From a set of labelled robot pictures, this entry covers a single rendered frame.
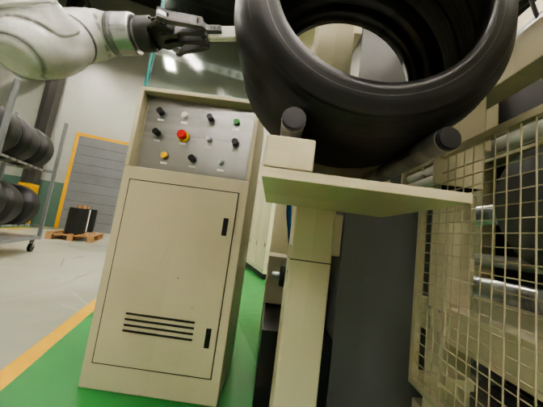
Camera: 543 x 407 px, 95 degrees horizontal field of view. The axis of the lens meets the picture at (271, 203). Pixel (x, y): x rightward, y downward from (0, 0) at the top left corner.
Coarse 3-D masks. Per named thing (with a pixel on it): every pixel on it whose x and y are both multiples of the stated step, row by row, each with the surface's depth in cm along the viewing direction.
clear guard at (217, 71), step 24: (168, 0) 120; (192, 0) 120; (216, 0) 120; (216, 24) 119; (216, 48) 117; (168, 72) 116; (192, 72) 116; (216, 72) 116; (240, 72) 116; (240, 96) 114
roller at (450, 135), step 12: (444, 132) 44; (456, 132) 44; (420, 144) 50; (432, 144) 46; (444, 144) 44; (456, 144) 44; (396, 156) 61; (408, 156) 54; (420, 156) 50; (432, 156) 48; (384, 168) 65; (396, 168) 60; (408, 168) 57; (384, 180) 69
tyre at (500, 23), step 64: (256, 0) 47; (320, 0) 78; (384, 0) 76; (448, 0) 65; (512, 0) 47; (256, 64) 49; (320, 64) 45; (448, 64) 70; (320, 128) 50; (384, 128) 47
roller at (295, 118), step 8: (288, 112) 45; (296, 112) 45; (304, 112) 45; (288, 120) 45; (296, 120) 45; (304, 120) 45; (280, 128) 49; (288, 128) 45; (296, 128) 45; (288, 136) 48; (296, 136) 48
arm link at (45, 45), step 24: (0, 0) 41; (24, 0) 41; (48, 0) 44; (0, 24) 40; (24, 24) 41; (48, 24) 44; (72, 24) 48; (0, 48) 41; (24, 48) 41; (48, 48) 44; (72, 48) 48; (24, 72) 44; (48, 72) 45; (72, 72) 50
